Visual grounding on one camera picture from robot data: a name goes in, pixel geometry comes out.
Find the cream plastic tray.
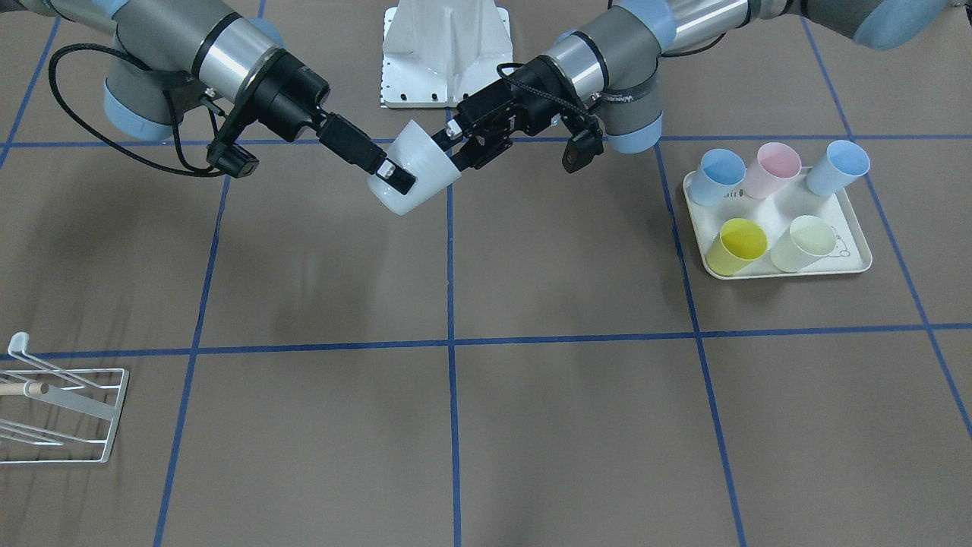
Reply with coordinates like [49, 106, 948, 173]
[681, 167, 873, 280]

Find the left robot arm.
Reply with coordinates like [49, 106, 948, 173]
[433, 1, 945, 173]

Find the pink cup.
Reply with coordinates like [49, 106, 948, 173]
[740, 142, 803, 200]

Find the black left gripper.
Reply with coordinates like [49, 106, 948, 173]
[433, 56, 584, 171]

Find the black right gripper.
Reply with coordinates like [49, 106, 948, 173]
[316, 113, 417, 194]

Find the light blue cup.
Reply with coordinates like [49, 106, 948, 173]
[806, 140, 871, 197]
[687, 148, 747, 207]

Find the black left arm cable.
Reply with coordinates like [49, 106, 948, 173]
[497, 62, 601, 122]

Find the yellow cup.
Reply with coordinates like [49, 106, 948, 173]
[705, 217, 768, 277]

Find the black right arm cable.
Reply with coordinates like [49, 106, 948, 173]
[47, 43, 229, 179]

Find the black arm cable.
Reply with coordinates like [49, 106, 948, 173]
[497, 62, 601, 122]
[47, 43, 229, 179]

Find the pale cream cup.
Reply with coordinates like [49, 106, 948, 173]
[770, 215, 837, 273]

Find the white grey cup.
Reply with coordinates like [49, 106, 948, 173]
[368, 121, 461, 216]

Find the white wire cup rack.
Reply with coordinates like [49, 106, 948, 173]
[1, 332, 131, 466]

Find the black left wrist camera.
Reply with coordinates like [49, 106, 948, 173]
[560, 113, 604, 173]

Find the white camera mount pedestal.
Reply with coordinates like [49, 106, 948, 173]
[380, 1, 513, 109]

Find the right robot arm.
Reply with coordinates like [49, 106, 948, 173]
[2, 1, 416, 194]

